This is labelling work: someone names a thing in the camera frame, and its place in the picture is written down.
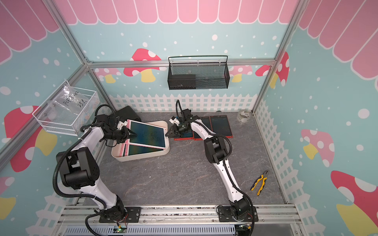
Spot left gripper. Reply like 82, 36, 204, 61
102, 125, 137, 144

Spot pink writing tablet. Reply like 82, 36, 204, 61
127, 120, 168, 149
120, 144, 163, 156

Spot cream plastic storage box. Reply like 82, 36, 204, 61
111, 120, 170, 162

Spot red writing tablet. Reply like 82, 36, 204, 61
191, 119, 214, 140
210, 115, 233, 138
174, 132, 194, 141

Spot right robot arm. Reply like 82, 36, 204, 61
165, 109, 254, 221

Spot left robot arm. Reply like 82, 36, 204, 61
52, 114, 140, 222

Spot black box in basket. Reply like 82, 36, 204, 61
168, 74, 196, 90

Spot black case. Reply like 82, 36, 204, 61
115, 106, 142, 122

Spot clear plastic bag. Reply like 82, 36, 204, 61
44, 84, 88, 124

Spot clear tape roll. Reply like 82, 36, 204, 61
237, 110, 253, 123

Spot yellow black pliers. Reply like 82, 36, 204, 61
250, 170, 269, 196

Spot white wire wall basket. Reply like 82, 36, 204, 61
32, 81, 100, 136

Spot black mesh wall basket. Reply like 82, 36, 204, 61
168, 55, 230, 90

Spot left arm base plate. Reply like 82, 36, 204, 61
99, 207, 142, 223

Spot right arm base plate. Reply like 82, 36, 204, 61
216, 205, 259, 222

